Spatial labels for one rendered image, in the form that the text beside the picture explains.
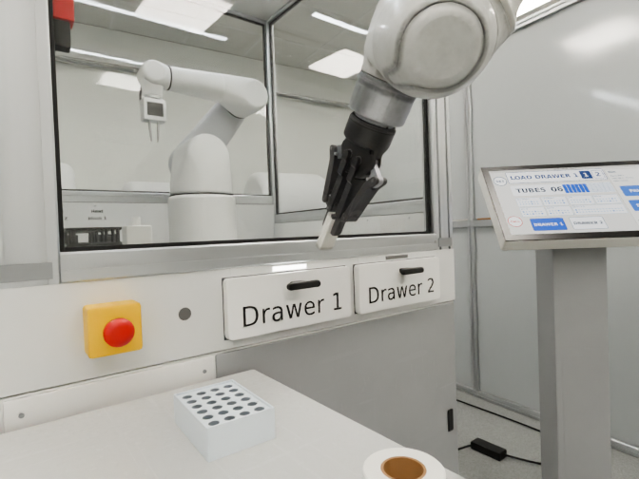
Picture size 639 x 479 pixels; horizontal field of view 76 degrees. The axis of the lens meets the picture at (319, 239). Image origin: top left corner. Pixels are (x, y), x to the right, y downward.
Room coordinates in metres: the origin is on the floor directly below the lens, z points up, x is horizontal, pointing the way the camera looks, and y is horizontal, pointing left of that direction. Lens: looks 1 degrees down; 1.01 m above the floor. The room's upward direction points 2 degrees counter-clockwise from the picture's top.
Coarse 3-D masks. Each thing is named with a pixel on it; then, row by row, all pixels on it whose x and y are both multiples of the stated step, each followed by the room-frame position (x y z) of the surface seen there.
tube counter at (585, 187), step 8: (552, 184) 1.28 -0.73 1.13; (560, 184) 1.28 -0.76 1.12; (568, 184) 1.28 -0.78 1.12; (576, 184) 1.27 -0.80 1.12; (584, 184) 1.27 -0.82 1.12; (592, 184) 1.27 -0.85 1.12; (600, 184) 1.27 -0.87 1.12; (608, 184) 1.26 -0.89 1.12; (552, 192) 1.26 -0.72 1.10; (560, 192) 1.26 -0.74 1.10; (568, 192) 1.26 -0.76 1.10; (576, 192) 1.25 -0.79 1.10; (584, 192) 1.25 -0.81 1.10; (592, 192) 1.25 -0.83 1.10
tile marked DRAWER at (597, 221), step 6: (594, 216) 1.19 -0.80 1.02; (600, 216) 1.19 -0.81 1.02; (576, 222) 1.18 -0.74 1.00; (582, 222) 1.18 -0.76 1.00; (588, 222) 1.18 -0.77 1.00; (594, 222) 1.17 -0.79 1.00; (600, 222) 1.17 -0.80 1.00; (576, 228) 1.17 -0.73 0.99; (582, 228) 1.16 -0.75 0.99; (588, 228) 1.16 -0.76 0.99; (594, 228) 1.16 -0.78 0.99; (600, 228) 1.16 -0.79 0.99; (606, 228) 1.16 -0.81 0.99
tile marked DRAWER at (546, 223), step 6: (534, 222) 1.19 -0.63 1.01; (540, 222) 1.19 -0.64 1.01; (546, 222) 1.19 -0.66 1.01; (552, 222) 1.19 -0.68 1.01; (558, 222) 1.18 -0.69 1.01; (564, 222) 1.18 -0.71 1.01; (534, 228) 1.18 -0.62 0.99; (540, 228) 1.18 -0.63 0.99; (546, 228) 1.17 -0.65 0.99; (552, 228) 1.17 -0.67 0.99; (558, 228) 1.17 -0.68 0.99; (564, 228) 1.17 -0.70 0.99
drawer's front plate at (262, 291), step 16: (288, 272) 0.81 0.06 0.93; (304, 272) 0.82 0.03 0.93; (320, 272) 0.85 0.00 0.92; (336, 272) 0.87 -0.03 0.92; (224, 288) 0.73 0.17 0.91; (240, 288) 0.74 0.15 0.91; (256, 288) 0.76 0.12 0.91; (272, 288) 0.78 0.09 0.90; (320, 288) 0.85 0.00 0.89; (336, 288) 0.87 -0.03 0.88; (224, 304) 0.73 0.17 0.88; (240, 304) 0.74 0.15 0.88; (256, 304) 0.76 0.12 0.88; (272, 304) 0.78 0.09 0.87; (288, 304) 0.80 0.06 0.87; (304, 304) 0.82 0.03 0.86; (320, 304) 0.85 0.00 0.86; (336, 304) 0.87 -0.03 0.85; (224, 320) 0.73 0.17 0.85; (240, 320) 0.74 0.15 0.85; (272, 320) 0.78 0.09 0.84; (288, 320) 0.80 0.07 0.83; (304, 320) 0.82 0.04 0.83; (320, 320) 0.85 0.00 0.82; (240, 336) 0.74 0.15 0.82
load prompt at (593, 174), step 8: (600, 168) 1.31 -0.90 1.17; (512, 176) 1.32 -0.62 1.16; (520, 176) 1.32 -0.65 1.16; (528, 176) 1.31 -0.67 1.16; (536, 176) 1.31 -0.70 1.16; (544, 176) 1.31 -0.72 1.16; (552, 176) 1.30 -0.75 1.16; (560, 176) 1.30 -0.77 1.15; (568, 176) 1.30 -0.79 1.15; (576, 176) 1.30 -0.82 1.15; (584, 176) 1.29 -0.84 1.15; (592, 176) 1.29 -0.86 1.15; (600, 176) 1.29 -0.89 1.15
